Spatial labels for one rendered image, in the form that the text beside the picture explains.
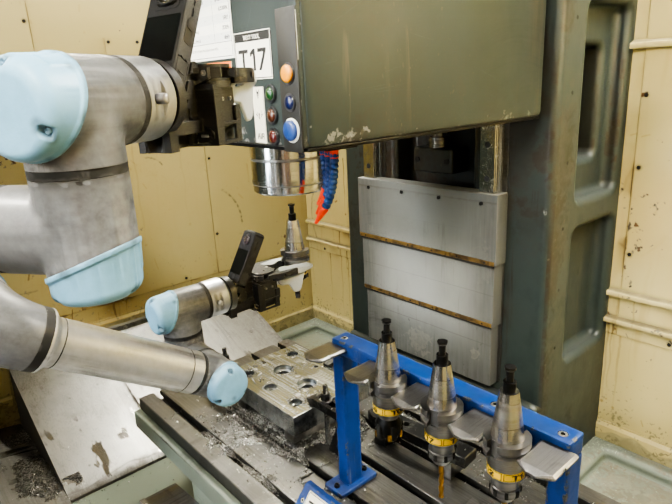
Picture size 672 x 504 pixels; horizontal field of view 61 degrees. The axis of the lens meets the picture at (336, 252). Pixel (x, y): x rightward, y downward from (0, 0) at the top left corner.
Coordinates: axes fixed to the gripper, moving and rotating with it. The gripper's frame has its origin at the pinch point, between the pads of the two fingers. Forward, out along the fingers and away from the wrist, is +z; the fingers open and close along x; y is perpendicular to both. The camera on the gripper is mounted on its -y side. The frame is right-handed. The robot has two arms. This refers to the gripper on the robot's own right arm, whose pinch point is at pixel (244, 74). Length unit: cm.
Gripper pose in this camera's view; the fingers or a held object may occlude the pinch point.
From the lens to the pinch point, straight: 73.9
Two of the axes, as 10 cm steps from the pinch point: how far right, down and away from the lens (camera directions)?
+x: 9.5, 0.5, -3.2
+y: 0.5, 9.6, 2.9
